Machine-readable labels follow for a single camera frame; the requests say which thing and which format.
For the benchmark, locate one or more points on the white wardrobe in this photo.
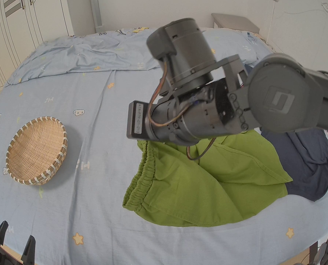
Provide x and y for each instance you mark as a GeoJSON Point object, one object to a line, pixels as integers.
{"type": "Point", "coordinates": [20, 23]}

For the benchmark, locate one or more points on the pale blue quilt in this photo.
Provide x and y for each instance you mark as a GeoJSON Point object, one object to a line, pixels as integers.
{"type": "Point", "coordinates": [97, 56]}

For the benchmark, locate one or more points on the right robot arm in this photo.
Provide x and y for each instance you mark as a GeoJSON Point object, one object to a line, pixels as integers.
{"type": "Point", "coordinates": [277, 101]}

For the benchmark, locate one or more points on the green shorts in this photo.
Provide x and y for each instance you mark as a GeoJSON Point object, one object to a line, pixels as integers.
{"type": "Point", "coordinates": [197, 192]}

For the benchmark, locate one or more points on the grey wall duct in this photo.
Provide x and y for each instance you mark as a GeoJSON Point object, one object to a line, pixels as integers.
{"type": "Point", "coordinates": [96, 4]}

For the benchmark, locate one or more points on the dark blue garment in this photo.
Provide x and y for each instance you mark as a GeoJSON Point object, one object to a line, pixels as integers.
{"type": "Point", "coordinates": [304, 161]}

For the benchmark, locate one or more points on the grey bedside table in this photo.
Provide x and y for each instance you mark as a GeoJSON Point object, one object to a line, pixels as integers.
{"type": "Point", "coordinates": [233, 22]}

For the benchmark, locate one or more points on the round woven basket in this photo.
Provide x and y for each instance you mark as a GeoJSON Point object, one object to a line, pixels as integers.
{"type": "Point", "coordinates": [37, 148]}

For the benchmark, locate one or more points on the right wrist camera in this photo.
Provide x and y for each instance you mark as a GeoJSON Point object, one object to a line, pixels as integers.
{"type": "Point", "coordinates": [135, 120]}

